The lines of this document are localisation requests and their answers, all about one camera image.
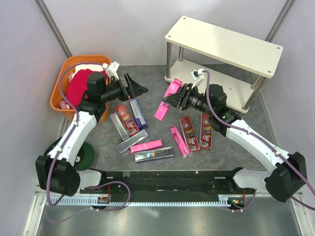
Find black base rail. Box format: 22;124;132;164
80;169;254;201

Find red 3D toothpaste box left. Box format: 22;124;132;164
115;104;139;137

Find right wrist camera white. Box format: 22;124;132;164
191;68;205;87

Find red 3D toothpaste box right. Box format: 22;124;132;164
199;113;212;149

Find small pink packet in basket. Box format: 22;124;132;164
59;100;70;110

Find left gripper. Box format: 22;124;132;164
100;73;148;103

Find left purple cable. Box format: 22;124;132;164
43;61;130;224

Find silver toothpaste box long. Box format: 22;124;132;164
116;130;149;153

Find purple cable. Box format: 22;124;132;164
201;70;315;213
43;61;130;224

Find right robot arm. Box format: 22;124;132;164
163;84;310;203

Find orange plastic basket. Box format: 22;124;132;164
50;55;111;121

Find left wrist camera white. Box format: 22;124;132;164
102;61;120;81

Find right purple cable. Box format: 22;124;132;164
201;70;315;213

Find white two-tier shelf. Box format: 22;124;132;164
164;16;283;114

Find red 3d toothpaste box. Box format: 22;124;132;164
199;113;212;149
115;104;139;137
180;116;200;152

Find red folded cloth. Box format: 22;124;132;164
66;69;94;108

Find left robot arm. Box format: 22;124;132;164
35;72;148;196

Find pink toothpaste box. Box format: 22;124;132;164
170;125;189;158
129;140;163;154
164;78;183;97
155;101;169;121

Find white cloth in basket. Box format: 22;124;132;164
69;64;104;82

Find holographic purple toothpaste box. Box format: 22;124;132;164
134;147;174;163

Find silver toothpaste box small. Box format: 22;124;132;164
110;113;129;141

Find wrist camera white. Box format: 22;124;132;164
191;68;205;87
102;61;120;81

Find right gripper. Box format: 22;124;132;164
162;83;214;116

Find red 3D toothpaste box middle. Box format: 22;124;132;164
180;116;200;152

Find white cable duct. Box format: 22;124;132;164
45;194;247;207

